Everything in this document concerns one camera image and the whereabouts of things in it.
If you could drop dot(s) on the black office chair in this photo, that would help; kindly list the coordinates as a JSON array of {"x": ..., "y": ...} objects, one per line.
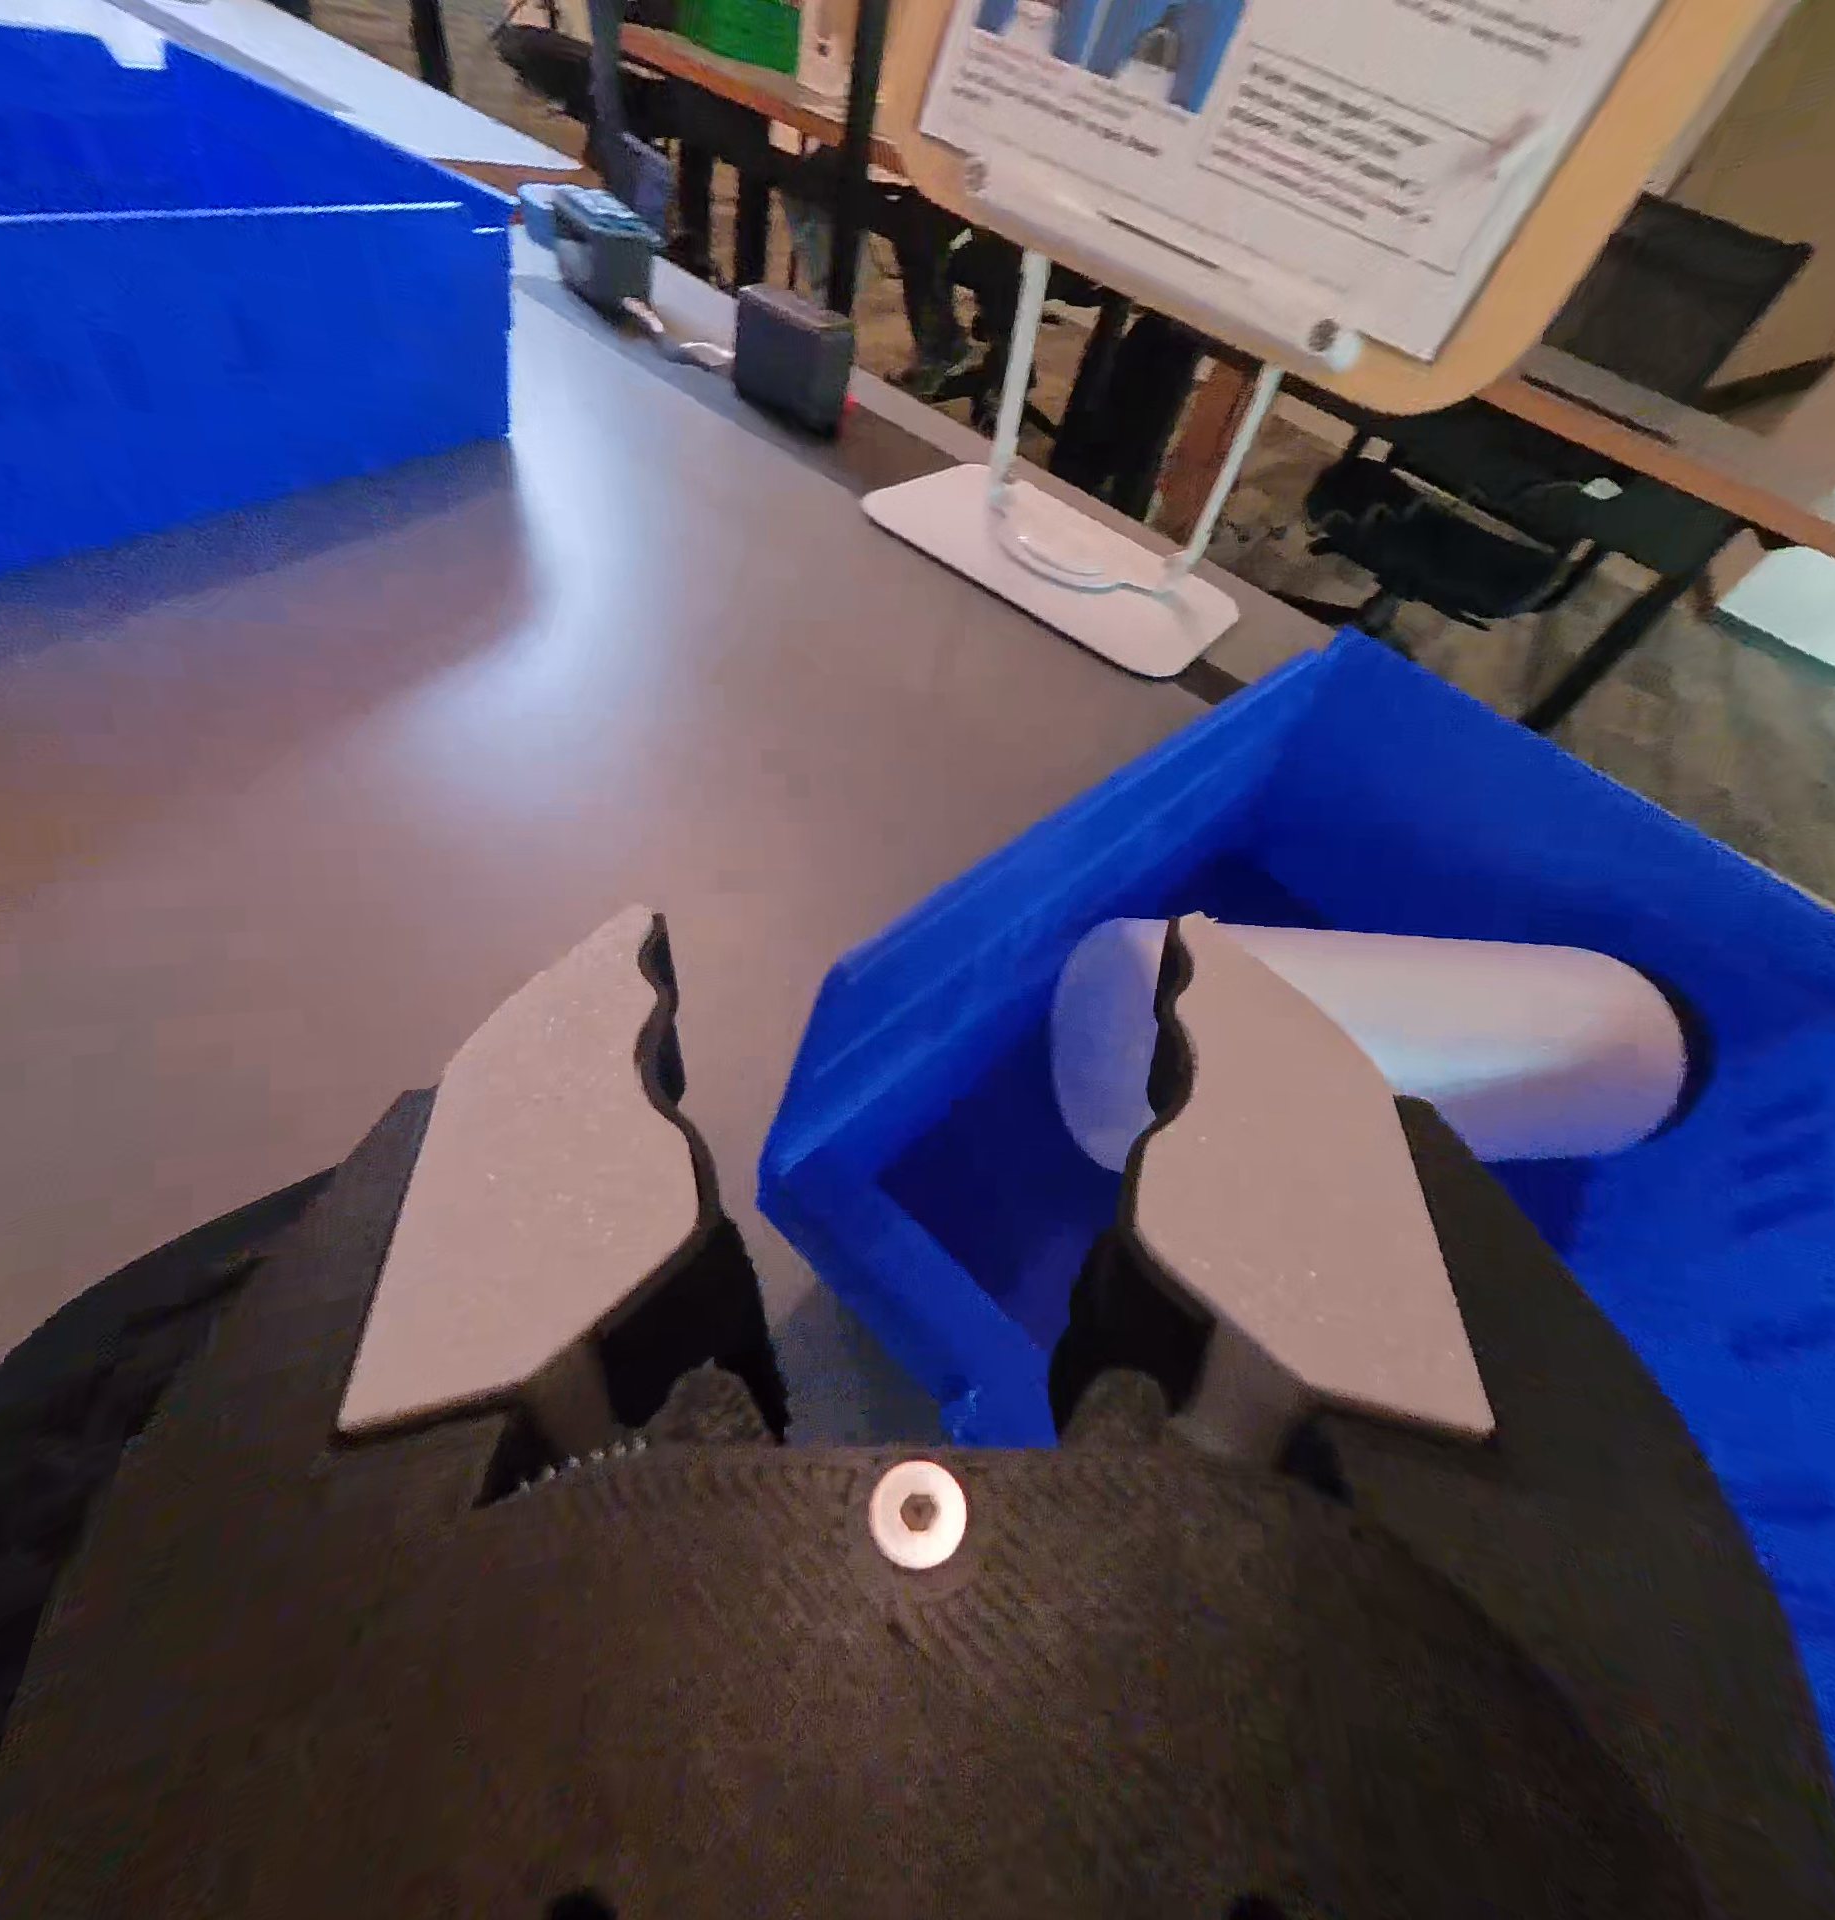
[
  {"x": 1441, "y": 540},
  {"x": 1682, "y": 300}
]

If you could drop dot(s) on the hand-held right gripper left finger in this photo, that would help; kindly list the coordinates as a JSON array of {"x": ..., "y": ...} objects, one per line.
[{"x": 542, "y": 1201}]

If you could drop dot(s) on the blue plastic bin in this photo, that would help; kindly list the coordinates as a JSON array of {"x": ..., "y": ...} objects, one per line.
[
  {"x": 1456, "y": 780},
  {"x": 228, "y": 346}
]

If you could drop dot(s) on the wooden desk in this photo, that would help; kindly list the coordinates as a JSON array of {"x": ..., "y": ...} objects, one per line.
[
  {"x": 1682, "y": 451},
  {"x": 752, "y": 83}
]

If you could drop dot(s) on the white plastic bottle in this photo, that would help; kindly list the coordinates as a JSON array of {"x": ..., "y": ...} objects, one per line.
[{"x": 1501, "y": 1035}]

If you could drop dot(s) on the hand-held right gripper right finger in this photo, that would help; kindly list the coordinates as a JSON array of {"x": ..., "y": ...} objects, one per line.
[{"x": 1293, "y": 1215}]

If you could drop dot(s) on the dark grey box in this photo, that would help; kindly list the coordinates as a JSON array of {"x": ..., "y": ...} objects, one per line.
[{"x": 793, "y": 361}]

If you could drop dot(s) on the blue tape roll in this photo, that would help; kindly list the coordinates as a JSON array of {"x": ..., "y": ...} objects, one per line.
[{"x": 537, "y": 211}]

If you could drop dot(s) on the green crate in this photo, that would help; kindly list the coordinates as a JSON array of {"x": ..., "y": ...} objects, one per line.
[{"x": 738, "y": 31}]

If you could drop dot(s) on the wooden sign board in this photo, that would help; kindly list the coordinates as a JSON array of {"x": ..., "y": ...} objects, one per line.
[{"x": 1606, "y": 271}]

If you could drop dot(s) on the grey battery charger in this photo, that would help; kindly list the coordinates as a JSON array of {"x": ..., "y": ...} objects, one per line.
[{"x": 606, "y": 247}]

